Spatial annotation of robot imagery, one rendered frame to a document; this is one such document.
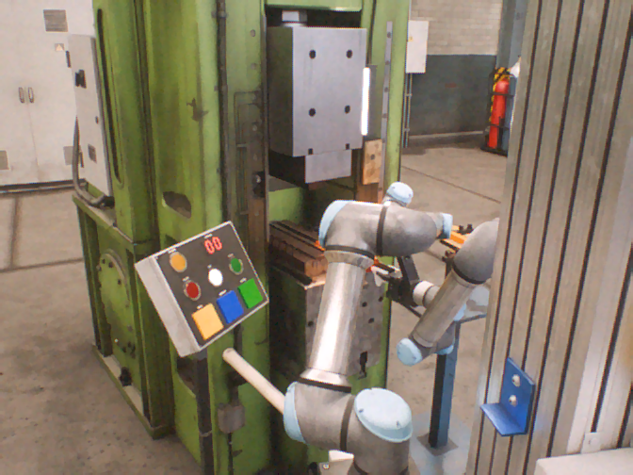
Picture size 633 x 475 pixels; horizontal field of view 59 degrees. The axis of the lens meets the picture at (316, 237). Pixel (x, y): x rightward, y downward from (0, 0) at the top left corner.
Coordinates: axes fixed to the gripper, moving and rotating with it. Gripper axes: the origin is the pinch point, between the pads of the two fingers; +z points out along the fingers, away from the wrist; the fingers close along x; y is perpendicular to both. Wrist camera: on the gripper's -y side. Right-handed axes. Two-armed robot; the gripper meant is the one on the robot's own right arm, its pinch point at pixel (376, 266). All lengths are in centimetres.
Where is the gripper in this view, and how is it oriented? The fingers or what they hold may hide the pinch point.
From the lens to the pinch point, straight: 188.0
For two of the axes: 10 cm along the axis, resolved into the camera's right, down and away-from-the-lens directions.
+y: 0.0, 9.4, 3.3
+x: 8.0, -2.0, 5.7
